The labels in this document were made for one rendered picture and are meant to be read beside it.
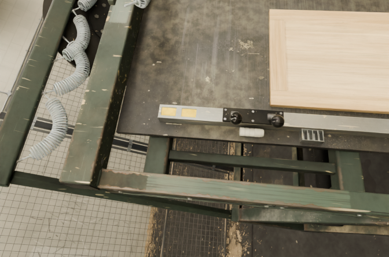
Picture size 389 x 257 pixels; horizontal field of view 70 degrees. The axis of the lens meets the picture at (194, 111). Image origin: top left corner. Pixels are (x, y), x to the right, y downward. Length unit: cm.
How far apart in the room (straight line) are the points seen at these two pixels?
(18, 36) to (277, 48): 560
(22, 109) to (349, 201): 129
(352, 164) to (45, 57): 137
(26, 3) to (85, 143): 590
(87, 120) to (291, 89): 71
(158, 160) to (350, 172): 64
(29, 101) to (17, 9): 526
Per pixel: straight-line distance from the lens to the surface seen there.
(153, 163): 98
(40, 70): 149
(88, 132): 94
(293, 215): 163
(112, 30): 112
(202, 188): 86
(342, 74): 114
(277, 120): 82
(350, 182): 105
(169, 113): 95
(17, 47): 617
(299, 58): 112
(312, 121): 98
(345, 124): 102
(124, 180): 90
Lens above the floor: 198
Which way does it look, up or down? 24 degrees down
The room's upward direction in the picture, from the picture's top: 72 degrees counter-clockwise
